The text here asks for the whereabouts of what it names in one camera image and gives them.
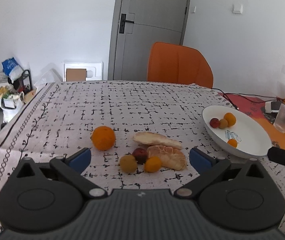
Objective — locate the small red plum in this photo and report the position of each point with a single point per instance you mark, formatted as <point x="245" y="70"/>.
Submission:
<point x="141" y="155"/>

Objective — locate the white plate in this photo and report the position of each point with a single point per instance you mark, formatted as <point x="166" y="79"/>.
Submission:
<point x="253" y="140"/>

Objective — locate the red plum in plate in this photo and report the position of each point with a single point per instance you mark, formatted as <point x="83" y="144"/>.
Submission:
<point x="214" y="123"/>

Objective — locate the black metal rack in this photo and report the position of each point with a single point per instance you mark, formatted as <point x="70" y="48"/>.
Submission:
<point x="22" y="84"/>

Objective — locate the small orange kumquat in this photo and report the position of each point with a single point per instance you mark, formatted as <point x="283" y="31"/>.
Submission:
<point x="153" y="164"/>

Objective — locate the small kumquat in plate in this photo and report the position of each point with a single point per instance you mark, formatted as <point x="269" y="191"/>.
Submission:
<point x="233" y="142"/>

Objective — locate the clear plastic cup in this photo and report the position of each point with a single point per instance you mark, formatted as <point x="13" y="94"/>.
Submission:
<point x="279" y="122"/>

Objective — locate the green fruit in plate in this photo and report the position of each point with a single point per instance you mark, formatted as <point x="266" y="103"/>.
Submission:
<point x="223" y="124"/>

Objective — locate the orange fruit in plate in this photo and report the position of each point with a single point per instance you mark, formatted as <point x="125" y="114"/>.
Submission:
<point x="230" y="118"/>

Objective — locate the black door handle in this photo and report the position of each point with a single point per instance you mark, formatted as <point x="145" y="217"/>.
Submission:
<point x="123" y="22"/>

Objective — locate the blue white bag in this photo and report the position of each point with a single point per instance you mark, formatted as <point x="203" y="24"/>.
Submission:
<point x="12" y="69"/>

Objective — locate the grey door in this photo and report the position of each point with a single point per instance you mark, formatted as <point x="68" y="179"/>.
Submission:
<point x="154" y="21"/>

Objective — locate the white charger block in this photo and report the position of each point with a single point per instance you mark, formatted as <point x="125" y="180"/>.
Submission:
<point x="272" y="106"/>

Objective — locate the white foam packaging board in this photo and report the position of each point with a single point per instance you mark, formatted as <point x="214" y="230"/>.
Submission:
<point x="83" y="71"/>

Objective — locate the olive green small fruit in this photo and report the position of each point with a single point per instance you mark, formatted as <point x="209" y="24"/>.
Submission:
<point x="128" y="163"/>

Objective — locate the white tote bag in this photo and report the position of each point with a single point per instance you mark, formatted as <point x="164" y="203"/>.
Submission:
<point x="11" y="106"/>

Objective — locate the large orange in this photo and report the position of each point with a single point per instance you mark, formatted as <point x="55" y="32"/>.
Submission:
<point x="103" y="138"/>

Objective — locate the orange chair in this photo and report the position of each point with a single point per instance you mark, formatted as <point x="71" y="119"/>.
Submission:
<point x="171" y="63"/>

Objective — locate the white light switch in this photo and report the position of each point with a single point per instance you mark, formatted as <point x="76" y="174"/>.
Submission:
<point x="237" y="8"/>

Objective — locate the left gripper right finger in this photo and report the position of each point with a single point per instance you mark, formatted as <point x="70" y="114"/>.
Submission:
<point x="210" y="170"/>

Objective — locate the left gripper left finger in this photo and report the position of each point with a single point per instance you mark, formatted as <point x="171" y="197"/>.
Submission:
<point x="69" y="171"/>

